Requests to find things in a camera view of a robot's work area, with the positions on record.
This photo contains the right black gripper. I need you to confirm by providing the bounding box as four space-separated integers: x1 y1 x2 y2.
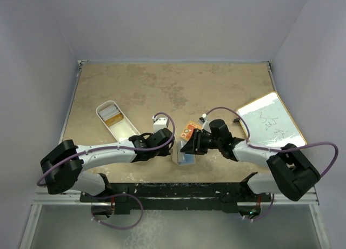
181 129 222 156

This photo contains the white oblong plastic tray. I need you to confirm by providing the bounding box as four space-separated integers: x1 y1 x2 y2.
96 100 140 142

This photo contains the aluminium table frame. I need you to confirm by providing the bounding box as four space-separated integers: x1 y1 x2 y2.
18 59 333 249

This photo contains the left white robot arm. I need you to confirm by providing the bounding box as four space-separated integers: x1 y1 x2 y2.
37 128 174 201

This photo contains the yellow framed whiteboard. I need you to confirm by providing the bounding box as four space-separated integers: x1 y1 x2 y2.
236 91 307 147

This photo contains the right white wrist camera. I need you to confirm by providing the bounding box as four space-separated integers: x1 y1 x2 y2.
198 113 211 133

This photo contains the white credit card stack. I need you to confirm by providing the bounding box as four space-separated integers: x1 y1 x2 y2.
98 104 119 121

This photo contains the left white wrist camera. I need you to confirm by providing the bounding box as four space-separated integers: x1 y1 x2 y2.
153 117 169 133

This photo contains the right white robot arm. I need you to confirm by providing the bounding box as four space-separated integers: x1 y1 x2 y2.
180 119 321 201

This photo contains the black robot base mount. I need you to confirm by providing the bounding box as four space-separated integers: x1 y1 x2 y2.
80 177 272 214

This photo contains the orange spiral notebook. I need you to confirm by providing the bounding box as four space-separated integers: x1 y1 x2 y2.
180 121 202 141

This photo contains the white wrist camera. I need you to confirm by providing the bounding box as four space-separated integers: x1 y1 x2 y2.
198 113 211 133
153 117 169 133

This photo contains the gold credit card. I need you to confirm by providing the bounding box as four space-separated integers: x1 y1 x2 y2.
105 113 124 127

